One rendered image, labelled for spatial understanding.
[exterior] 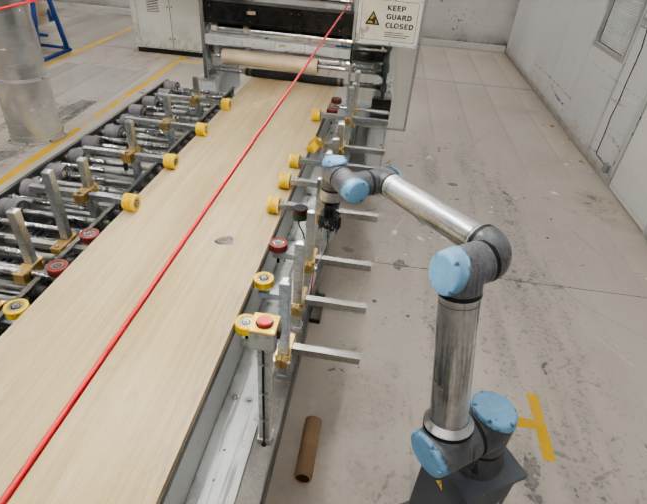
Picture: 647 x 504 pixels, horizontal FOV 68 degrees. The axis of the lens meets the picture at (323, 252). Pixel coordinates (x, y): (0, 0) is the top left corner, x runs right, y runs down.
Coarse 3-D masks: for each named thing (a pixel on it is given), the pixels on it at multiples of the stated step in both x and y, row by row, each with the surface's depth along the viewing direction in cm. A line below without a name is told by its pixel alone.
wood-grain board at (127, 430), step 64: (256, 128) 311; (192, 192) 239; (256, 192) 243; (128, 256) 194; (192, 256) 196; (256, 256) 199; (64, 320) 163; (192, 320) 167; (0, 384) 140; (64, 384) 142; (128, 384) 143; (192, 384) 145; (0, 448) 125; (64, 448) 126; (128, 448) 127
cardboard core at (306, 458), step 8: (312, 416) 233; (312, 424) 230; (320, 424) 233; (304, 432) 228; (312, 432) 226; (304, 440) 223; (312, 440) 223; (304, 448) 220; (312, 448) 220; (304, 456) 216; (312, 456) 218; (296, 464) 216; (304, 464) 213; (312, 464) 215; (296, 472) 211; (304, 472) 210; (312, 472) 214; (296, 480) 214; (304, 480) 214
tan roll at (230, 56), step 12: (228, 48) 390; (228, 60) 390; (240, 60) 388; (252, 60) 387; (264, 60) 385; (276, 60) 384; (288, 60) 383; (300, 60) 383; (312, 60) 382; (312, 72) 387
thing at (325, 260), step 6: (288, 252) 210; (282, 258) 210; (288, 258) 210; (318, 258) 208; (324, 258) 208; (330, 258) 208; (336, 258) 209; (342, 258) 209; (324, 264) 209; (330, 264) 208; (336, 264) 208; (342, 264) 207; (348, 264) 207; (354, 264) 206; (360, 264) 206; (366, 264) 206; (366, 270) 207
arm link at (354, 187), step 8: (344, 168) 166; (336, 176) 165; (344, 176) 163; (352, 176) 162; (360, 176) 163; (368, 176) 164; (336, 184) 165; (344, 184) 161; (352, 184) 159; (360, 184) 160; (368, 184) 163; (344, 192) 161; (352, 192) 160; (360, 192) 162; (368, 192) 163; (352, 200) 162; (360, 200) 164
